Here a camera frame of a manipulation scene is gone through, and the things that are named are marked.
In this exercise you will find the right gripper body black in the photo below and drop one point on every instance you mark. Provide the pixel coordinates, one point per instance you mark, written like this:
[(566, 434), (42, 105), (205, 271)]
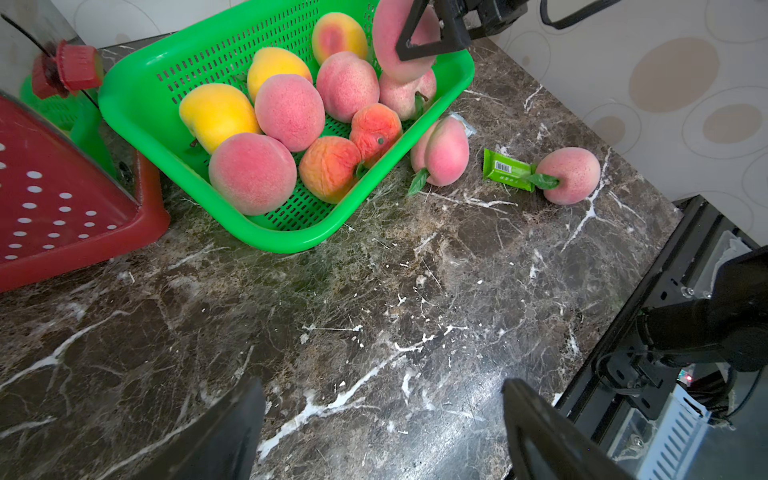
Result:
[(494, 16)]

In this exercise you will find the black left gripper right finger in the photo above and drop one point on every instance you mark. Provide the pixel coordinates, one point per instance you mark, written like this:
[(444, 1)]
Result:
[(543, 444)]

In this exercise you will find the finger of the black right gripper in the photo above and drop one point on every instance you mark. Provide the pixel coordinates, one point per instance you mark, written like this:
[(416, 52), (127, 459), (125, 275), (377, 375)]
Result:
[(432, 30)]

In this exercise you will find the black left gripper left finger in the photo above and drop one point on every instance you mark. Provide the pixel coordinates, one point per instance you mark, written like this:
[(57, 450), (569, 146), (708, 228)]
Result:
[(222, 444)]

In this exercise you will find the yellow orange peach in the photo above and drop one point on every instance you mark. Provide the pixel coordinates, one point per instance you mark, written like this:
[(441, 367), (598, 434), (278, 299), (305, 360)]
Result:
[(337, 32)]

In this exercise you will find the pink peach with stem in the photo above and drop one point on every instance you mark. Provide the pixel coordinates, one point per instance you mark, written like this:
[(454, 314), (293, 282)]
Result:
[(255, 173)]

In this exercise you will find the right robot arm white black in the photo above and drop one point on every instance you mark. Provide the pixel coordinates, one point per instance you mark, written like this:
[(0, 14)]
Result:
[(680, 88)]

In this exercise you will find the white drycake snack packet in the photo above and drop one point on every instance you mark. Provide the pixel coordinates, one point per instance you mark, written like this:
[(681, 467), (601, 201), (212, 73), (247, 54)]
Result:
[(468, 128)]

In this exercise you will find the green snack packet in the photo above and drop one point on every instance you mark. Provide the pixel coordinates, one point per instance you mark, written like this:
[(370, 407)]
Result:
[(507, 171)]

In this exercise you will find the pink peach with leaf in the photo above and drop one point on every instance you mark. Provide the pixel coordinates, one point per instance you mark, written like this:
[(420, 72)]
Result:
[(567, 176)]

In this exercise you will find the red polka dot toaster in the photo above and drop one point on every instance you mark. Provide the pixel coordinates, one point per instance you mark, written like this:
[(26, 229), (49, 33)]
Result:
[(66, 203)]

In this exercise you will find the black front rail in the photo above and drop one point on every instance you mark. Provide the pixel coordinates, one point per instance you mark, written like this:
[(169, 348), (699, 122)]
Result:
[(678, 367)]

